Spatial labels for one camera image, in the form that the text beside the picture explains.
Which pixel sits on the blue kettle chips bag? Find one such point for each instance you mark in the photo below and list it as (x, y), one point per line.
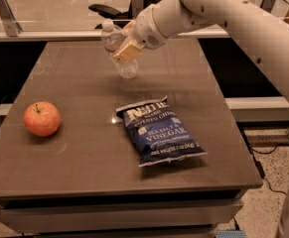
(157, 133)

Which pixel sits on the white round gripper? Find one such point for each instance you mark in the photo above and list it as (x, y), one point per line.
(145, 29)

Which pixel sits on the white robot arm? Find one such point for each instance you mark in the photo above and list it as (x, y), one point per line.
(263, 37)

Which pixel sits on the middle metal glass bracket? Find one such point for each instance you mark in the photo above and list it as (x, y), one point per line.
(136, 6)

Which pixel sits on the left metal glass bracket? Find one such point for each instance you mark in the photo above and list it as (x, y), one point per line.
(10, 24)

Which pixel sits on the black office chair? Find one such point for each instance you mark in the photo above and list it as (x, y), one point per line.
(118, 17)

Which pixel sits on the grey table drawer unit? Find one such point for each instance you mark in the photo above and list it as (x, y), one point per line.
(168, 219)

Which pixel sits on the red yellow apple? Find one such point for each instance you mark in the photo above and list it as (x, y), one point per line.
(42, 119)

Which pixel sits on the glass barrier panel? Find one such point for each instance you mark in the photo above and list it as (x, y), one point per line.
(59, 15)

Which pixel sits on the clear plastic water bottle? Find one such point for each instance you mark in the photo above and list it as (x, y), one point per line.
(112, 37)

